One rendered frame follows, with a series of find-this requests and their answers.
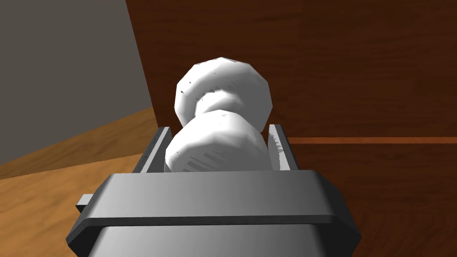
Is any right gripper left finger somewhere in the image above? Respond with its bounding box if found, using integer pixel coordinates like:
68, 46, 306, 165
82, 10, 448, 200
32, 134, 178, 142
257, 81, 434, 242
132, 126, 174, 174

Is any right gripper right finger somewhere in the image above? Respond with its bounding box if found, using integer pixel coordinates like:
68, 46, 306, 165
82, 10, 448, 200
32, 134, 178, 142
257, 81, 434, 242
267, 124, 300, 172

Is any white round door knob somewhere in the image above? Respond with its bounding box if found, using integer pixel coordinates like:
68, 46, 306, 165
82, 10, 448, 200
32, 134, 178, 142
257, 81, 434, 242
163, 57, 274, 173

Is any dark brown wooden door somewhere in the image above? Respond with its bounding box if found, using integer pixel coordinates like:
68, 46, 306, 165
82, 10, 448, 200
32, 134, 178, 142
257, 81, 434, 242
125, 0, 457, 257

